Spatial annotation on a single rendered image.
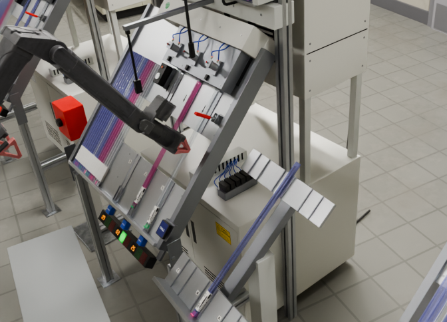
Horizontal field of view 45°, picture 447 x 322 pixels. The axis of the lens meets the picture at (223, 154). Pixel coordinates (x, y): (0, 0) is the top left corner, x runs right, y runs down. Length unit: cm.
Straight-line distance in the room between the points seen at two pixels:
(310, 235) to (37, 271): 107
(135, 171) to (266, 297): 65
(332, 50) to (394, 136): 177
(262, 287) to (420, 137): 224
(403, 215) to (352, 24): 132
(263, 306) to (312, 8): 93
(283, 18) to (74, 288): 108
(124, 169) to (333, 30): 88
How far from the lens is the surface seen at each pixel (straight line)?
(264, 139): 242
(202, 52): 181
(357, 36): 202
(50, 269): 200
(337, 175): 224
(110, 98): 149
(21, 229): 323
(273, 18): 165
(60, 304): 187
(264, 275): 159
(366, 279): 264
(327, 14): 187
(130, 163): 199
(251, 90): 171
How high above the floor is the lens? 190
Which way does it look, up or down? 33 degrees down
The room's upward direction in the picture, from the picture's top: 6 degrees counter-clockwise
